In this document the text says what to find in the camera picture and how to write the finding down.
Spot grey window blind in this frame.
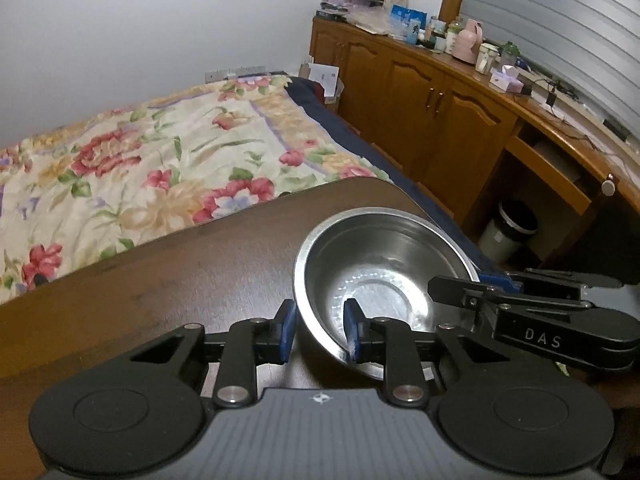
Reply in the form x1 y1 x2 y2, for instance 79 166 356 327
457 0 640 137

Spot navy bed sheet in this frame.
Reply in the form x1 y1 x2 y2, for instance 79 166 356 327
284 77 502 277

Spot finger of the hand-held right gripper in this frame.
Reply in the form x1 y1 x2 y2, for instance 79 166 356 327
427 275 502 312
479 268 624 294

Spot white envelopes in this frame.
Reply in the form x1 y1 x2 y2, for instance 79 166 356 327
298 57 344 102

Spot white trash bin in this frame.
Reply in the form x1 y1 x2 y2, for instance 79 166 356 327
477 199 540 264

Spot wooden cabinet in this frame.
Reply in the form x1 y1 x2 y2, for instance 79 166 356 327
307 14 640 272

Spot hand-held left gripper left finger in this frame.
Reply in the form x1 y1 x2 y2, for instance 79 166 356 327
130 299 297 407

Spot floral blanket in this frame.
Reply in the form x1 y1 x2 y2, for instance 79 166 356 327
0 75 392 307

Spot pink thermos jug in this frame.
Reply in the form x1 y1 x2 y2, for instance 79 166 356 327
452 18 485 65

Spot green capped bottle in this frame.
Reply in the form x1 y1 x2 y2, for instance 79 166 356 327
500 41 522 69

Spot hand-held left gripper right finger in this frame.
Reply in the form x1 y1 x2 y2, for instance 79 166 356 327
343 298 493 407

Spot clear plastic bag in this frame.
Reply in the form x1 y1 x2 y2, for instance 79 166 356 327
349 7 397 37

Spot stainless steel bowl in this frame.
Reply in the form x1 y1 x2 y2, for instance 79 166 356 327
292 206 484 382

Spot white jar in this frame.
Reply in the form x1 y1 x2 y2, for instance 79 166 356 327
475 42 501 75

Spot blue printed box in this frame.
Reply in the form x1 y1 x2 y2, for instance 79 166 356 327
389 4 429 44

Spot purple tissue box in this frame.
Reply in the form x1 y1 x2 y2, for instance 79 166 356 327
488 63 524 94

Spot wall socket strip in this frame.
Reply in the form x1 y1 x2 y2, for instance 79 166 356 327
205 63 267 84

